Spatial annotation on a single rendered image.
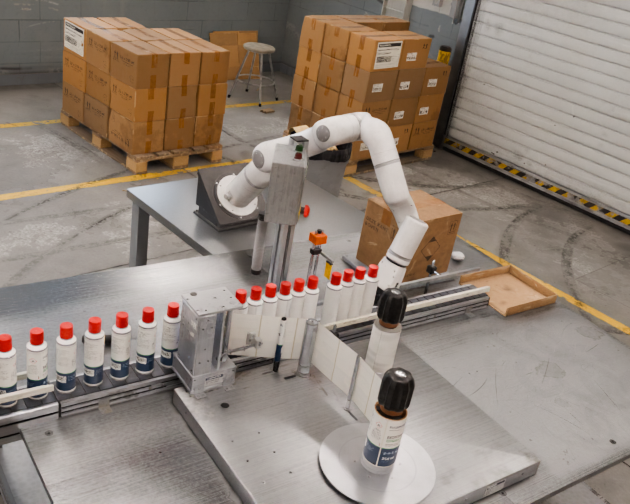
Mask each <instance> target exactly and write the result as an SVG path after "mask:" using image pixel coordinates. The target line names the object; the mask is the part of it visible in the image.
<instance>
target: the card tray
mask: <svg viewBox="0 0 630 504"><path fill-rule="evenodd" d="M459 284H460V285H461V286H462V285H467V284H472V285H474V286H476V287H477V288H481V287H485V286H489V287H490V290H489V292H485V293H486V294H487V295H488V296H489V297H490V300H489V303H488V305H489V306H491V307H492V308H494V309H495V310H496V311H498V312H499V313H501V314H502V315H503V316H509V315H512V314H516V313H520V312H523V311H527V310H531V309H534V308H538V307H542V306H545V305H549V304H553V303H555V301H556V299H557V296H558V294H556V293H555V292H553V291H552V290H550V289H548V288H547V287H545V286H544V285H542V284H541V283H539V282H537V281H536V280H534V279H533V278H531V277H529V276H528V275H526V274H525V273H523V272H522V271H520V270H518V269H517V268H515V267H514V266H512V265H506V266H502V267H497V268H492V269H488V270H483V271H479V272H474V273H470V274H465V275H461V277H460V280H459Z"/></svg>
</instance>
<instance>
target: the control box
mask: <svg viewBox="0 0 630 504"><path fill-rule="evenodd" d="M295 153H296V152H295V148H294V147H293V146H291V145H285V144H279V143H276V145H275V150H274V155H273V160H272V166H271V173H270V180H269V188H268V195H267V202H266V209H265V216H264V221H265V222H271V223H278V224H284V225H291V226H295V224H298V221H299V215H300V208H301V200H302V194H303V188H304V182H305V176H306V171H307V157H308V150H306V149H305V148H303V153H302V158H303V159H302V161H295V160H294V157H295Z"/></svg>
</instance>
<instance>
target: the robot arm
mask: <svg viewBox="0 0 630 504"><path fill-rule="evenodd" d="M298 135H302V136H303V137H305V138H307V139H308V140H309V146H308V157H311V156H314V155H317V154H319V153H322V152H324V151H326V150H327V149H328V148H330V147H333V146H337V145H341V144H345V143H350V142H354V141H363V143H364V144H365V145H366V146H367V147H368V149H369V152H370V155H371V159H372V162H373V166H374V169H375V173H376V176H377V179H378V182H379V186H380V189H381V192H382V195H383V198H384V200H385V202H386V203H387V205H388V206H389V207H390V209H391V211H392V213H393V215H394V217H395V220H396V223H397V225H398V228H399V230H398V232H397V234H396V236H395V238H394V240H393V242H392V244H391V246H390V248H389V249H388V252H387V254H386V255H387V256H385V257H384V258H383V259H382V260H381V261H380V263H379V264H378V267H379V270H378V274H377V277H378V278H379V282H378V286H377V291H376V295H375V300H374V304H373V306H377V307H378V305H379V301H380V297H381V295H382V293H383V291H384V290H385V289H386V288H389V287H390V288H392V287H396V288H398V289H399V287H400V285H401V282H402V280H403V278H404V275H405V272H406V266H408V265H409V263H410V261H411V259H412V257H413V255H414V253H415V252H416V250H417V248H418V246H419V244H420V242H421V240H422V238H423V236H424V234H425V232H426V231H427V229H428V225H427V224H426V223H425V222H424V221H422V220H420V219H419V216H418V213H417V210H416V207H415V204H414V202H413V199H412V197H411V195H410V194H409V191H408V188H407V184H406V180H405V177H404V173H403V169H402V166H401V162H400V159H399V156H398V152H397V149H396V145H395V142H394V138H393V135H392V132H391V130H390V128H389V127H388V125H387V124H386V123H385V122H383V121H381V120H379V119H376V118H373V117H371V115H370V114H369V113H367V112H355V113H349V114H344V115H338V116H333V117H328V118H325V119H322V120H320V121H317V122H316V123H315V124H314V126H313V127H311V128H308V129H306V130H304V131H301V132H299V133H296V134H292V135H289V136H285V137H282V138H278V139H274V140H270V141H265V142H262V143H260V144H259V145H257V146H256V148H255V149H254V151H253V154H252V161H251V162H250V163H249V164H248V165H247V166H246V167H245V168H244V169H243V170H242V171H241V172H240V173H239V174H238V175H237V176H235V175H230V176H226V177H224V178H223V179H222V180H221V181H220V182H219V184H218V187H217V195H218V198H219V201H220V202H221V204H222V205H223V207H224V208H225V209H226V210H228V211H229V212H231V213H233V214H235V215H239V216H245V215H248V214H250V213H252V212H253V211H254V210H255V208H256V206H257V196H258V195H259V194H260V193H261V192H262V191H263V190H264V189H265V188H267V187H268V186H269V180H270V173H271V166H272V160H273V155H274V150H275V145H276V143H279V144H285V145H288V144H289V137H290V136H298Z"/></svg>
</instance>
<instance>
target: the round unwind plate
mask: <svg viewBox="0 0 630 504"><path fill-rule="evenodd" d="M369 424H370V423H357V424H350V425H346V426H343V427H340V428H338V429H336V430H334V431H333V432H331V433H330V434H329V435H328V436H327V437H326V438H325V439H324V441H323V442H322V444H321V447H320V451H319V461H320V465H321V468H322V471H323V473H324V474H325V476H326V478H327V479H328V480H329V482H330V483H331V484H332V485H333V486H334V487H335V488H336V489H338V490H339V491H340V492H341V493H343V494H344V495H346V496H347V497H349V498H351V499H353V500H355V501H357V502H360V503H362V504H417V503H419V502H421V501H422V500H424V499H425V498H426V497H427V496H428V495H429V494H430V492H431V491H432V489H433V487H434V484H435V479H436V472H435V467H434V464H433V462H432V460H431V458H430V456H429V455H428V453H427V452H426V451H425V450H424V448H423V447H422V446H421V445H420V444H418V443H417V442H416V441H415V440H413V439H412V438H411V437H409V436H407V435H406V434H404V433H403V435H402V439H401V443H400V446H399V450H398V454H397V457H396V461H395V467H394V469H393V471H391V472H390V473H388V474H375V473H372V472H370V471H369V470H367V469H366V468H365V467H364V466H363V465H362V463H361V455H362V453H363V449H364V445H365V441H366V437H367V432H368V428H369Z"/></svg>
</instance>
